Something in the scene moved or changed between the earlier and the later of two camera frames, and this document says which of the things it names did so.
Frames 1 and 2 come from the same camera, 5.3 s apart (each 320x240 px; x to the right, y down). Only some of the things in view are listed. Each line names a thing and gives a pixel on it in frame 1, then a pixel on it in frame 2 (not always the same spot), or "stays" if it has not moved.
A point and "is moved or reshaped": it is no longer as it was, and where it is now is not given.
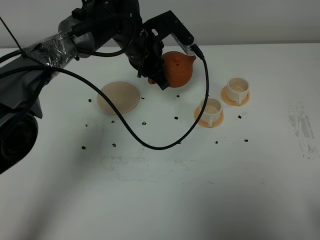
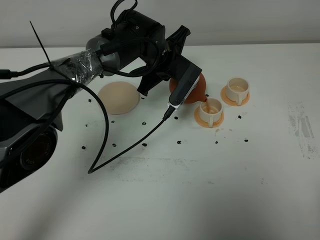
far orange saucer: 224,98 stays
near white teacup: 212,110 stays
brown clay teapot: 178,66 is moved or reshaped
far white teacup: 237,89 stays
